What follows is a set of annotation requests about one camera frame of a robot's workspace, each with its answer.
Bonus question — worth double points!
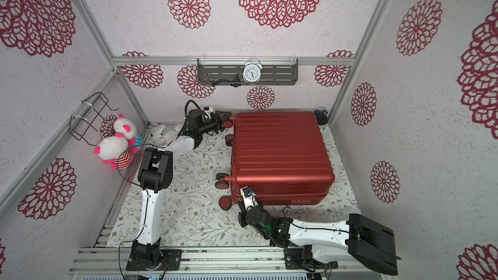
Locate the black wire wall basket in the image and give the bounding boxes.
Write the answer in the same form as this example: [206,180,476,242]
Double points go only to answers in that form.
[67,92,119,146]

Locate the teal twin-bell alarm clock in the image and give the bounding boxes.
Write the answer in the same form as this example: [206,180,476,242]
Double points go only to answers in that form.
[313,106,329,125]

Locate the red hard-shell suitcase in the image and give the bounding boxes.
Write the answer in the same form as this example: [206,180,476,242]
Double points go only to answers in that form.
[215,111,335,211]

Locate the white pink plush striped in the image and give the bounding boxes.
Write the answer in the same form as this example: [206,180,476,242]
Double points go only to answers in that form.
[93,133,141,171]

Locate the white pink plush upper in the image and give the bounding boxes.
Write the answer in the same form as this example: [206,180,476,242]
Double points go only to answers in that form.
[113,114,143,154]

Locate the grey metal wall shelf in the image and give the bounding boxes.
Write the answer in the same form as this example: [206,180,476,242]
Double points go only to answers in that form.
[197,58,298,86]

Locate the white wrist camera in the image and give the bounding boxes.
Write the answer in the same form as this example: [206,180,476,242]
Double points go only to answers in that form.
[240,187,258,211]
[203,106,216,120]

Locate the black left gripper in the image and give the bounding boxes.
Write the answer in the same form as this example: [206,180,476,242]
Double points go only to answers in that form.
[198,111,232,135]

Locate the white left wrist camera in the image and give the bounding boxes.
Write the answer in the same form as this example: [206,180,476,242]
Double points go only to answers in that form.
[203,106,216,120]

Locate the white alarm clock on shelf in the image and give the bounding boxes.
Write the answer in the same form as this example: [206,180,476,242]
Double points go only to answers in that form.
[243,59,263,83]

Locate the black item on shelf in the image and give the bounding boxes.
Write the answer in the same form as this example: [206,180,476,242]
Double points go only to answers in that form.
[211,78,243,88]

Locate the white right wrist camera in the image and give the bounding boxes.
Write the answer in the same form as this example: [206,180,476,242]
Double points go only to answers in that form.
[240,187,258,211]

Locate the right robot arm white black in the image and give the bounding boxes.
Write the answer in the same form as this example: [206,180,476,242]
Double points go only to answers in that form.
[237,200,400,276]

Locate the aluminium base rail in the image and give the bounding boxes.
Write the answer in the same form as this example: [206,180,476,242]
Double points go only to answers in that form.
[65,246,386,279]

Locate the white plush toy on table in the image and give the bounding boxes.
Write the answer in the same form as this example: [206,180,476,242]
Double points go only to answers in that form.
[150,123,183,146]

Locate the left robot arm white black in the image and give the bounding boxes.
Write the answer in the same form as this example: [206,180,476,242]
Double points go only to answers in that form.
[126,100,232,272]

